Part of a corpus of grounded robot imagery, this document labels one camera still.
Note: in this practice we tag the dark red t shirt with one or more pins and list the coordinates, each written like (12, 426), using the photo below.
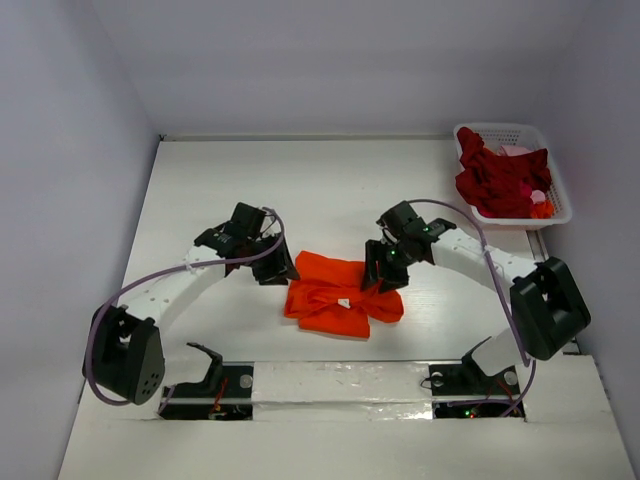
(501, 186)

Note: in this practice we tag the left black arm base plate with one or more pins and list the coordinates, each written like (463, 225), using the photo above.
(229, 400)

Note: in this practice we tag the orange t shirt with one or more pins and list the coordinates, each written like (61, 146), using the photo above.
(327, 298)

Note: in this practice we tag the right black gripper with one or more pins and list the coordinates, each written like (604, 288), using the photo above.
(388, 261)

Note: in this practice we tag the pink garment in basket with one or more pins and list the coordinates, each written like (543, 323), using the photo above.
(512, 150)

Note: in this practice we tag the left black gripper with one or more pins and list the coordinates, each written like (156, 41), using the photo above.
(278, 272)

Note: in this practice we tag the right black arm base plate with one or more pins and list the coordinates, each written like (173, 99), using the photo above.
(457, 397)

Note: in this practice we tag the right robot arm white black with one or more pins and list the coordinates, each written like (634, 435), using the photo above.
(544, 307)

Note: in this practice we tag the small orange garment in basket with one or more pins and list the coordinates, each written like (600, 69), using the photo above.
(542, 210)

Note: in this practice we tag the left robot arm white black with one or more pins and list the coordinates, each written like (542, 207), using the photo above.
(124, 361)

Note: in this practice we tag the white plastic basket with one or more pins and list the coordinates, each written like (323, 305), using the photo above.
(496, 134)

